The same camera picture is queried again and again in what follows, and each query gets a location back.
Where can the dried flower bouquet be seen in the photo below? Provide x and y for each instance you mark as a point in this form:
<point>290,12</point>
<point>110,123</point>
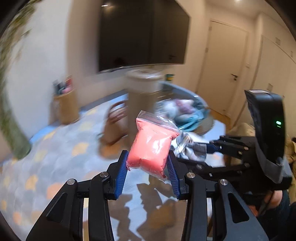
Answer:
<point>8,39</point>

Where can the right human hand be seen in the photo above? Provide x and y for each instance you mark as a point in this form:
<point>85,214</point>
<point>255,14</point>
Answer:
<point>271,200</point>

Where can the woven pen holder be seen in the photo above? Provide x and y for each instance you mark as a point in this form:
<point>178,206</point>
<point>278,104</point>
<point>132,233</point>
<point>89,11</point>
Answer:
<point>68,109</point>

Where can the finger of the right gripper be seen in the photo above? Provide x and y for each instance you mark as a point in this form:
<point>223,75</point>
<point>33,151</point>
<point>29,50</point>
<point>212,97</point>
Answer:
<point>196,166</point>
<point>212,148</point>

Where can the silver foil packet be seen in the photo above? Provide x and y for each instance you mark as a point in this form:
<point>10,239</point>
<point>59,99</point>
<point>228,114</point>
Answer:
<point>185,148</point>

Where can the black wall television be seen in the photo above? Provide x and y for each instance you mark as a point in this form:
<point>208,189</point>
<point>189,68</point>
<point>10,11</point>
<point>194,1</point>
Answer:
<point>141,33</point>

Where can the patterned fan-shell table mat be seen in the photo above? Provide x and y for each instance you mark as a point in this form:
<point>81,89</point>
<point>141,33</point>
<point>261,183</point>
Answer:
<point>146,209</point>

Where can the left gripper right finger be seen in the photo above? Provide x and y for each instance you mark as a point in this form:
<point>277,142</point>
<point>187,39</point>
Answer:
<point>232,218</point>

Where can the red powder zip bag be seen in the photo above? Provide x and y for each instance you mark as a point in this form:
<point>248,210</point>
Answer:
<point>152,143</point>

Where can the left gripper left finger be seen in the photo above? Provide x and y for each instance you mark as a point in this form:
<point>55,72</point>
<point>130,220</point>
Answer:
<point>62,219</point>

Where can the white door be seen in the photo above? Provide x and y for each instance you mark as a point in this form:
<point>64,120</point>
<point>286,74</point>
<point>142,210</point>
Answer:
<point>223,61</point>

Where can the small brown handbag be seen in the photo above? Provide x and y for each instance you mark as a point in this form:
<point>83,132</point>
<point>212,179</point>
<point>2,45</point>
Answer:
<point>116,123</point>

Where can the glass vase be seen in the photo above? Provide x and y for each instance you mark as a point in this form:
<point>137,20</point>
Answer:
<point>17,141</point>

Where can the beige cylindrical thermos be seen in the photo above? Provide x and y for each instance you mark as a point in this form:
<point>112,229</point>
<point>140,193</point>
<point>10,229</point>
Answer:
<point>144,87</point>

